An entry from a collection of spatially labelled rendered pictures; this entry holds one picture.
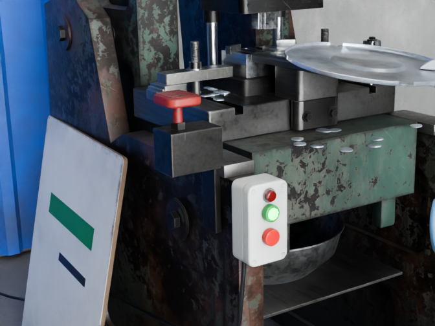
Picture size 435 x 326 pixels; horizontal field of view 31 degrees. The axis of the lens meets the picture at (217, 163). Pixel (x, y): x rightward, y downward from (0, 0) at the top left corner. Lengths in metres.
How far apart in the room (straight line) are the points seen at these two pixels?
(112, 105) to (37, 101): 0.94
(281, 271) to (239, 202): 0.37
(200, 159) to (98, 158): 0.46
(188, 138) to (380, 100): 0.52
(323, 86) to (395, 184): 0.25
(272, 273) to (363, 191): 0.24
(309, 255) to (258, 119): 0.31
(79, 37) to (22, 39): 0.82
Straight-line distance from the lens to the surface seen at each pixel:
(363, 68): 1.33
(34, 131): 2.61
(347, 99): 1.56
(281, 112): 1.46
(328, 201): 1.46
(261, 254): 1.25
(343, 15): 3.26
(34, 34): 2.57
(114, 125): 1.67
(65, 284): 1.84
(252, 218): 1.22
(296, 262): 1.57
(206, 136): 1.24
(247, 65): 1.52
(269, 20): 1.57
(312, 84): 1.46
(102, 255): 1.63
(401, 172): 1.57
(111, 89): 1.68
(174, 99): 1.20
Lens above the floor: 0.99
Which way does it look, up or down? 16 degrees down
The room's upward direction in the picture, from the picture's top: 1 degrees counter-clockwise
